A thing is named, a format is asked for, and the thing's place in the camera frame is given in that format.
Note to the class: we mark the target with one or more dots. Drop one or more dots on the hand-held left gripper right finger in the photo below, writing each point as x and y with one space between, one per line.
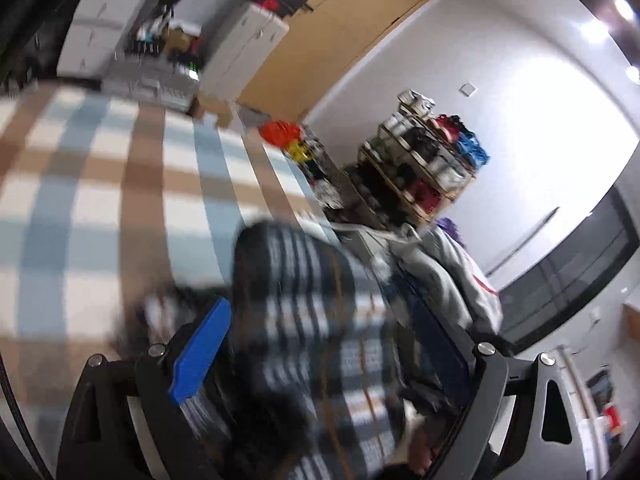
492 375

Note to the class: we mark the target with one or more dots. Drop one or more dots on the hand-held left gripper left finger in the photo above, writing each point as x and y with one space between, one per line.
200 355

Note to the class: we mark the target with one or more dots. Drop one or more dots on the black white plaid jacket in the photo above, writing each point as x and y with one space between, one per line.
310 320

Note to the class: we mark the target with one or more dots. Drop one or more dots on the grey hoodie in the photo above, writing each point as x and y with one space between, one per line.
450 270

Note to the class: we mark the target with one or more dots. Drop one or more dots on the dark glass panel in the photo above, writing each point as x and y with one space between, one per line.
575 280

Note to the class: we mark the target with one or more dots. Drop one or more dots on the purple cloth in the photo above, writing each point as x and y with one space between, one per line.
448 230

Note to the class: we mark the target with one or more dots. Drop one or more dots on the blue brown checked bedcover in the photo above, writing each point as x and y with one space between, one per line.
100 210

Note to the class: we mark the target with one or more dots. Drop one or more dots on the wooden shoe rack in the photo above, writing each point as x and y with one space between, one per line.
420 195

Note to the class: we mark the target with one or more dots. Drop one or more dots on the yellow shoes pair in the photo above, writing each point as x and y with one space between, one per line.
298 152

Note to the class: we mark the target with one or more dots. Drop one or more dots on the shoe rack with shoes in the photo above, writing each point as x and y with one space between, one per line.
430 150

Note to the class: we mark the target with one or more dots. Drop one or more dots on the orange plastic bag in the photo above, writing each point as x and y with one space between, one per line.
280 132

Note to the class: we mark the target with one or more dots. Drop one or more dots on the flat cardboard box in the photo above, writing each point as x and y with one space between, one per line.
212 110

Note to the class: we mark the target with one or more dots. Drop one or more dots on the silver hard suitcase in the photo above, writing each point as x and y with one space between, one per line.
150 85

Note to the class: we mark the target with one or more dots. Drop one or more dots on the white hard suitcase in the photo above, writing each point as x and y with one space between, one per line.
245 45

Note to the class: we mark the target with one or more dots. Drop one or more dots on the white desk with drawers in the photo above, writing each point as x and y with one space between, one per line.
105 15

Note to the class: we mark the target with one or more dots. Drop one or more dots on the wooden door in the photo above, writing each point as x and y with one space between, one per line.
350 35

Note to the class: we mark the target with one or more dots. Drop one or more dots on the white wall switch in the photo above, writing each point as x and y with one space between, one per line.
468 89

